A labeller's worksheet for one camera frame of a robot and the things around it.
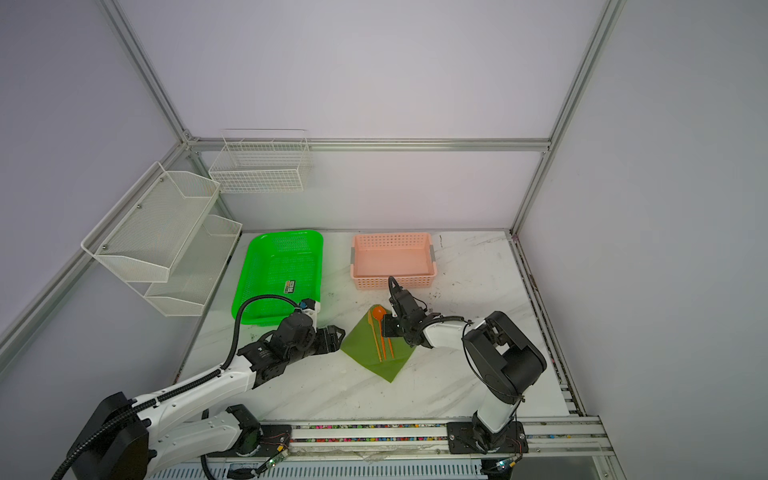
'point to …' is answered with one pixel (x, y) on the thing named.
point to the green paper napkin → (381, 355)
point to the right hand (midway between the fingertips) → (380, 324)
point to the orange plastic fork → (390, 347)
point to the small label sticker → (289, 286)
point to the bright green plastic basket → (284, 264)
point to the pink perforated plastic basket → (375, 257)
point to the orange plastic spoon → (378, 313)
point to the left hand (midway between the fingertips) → (334, 335)
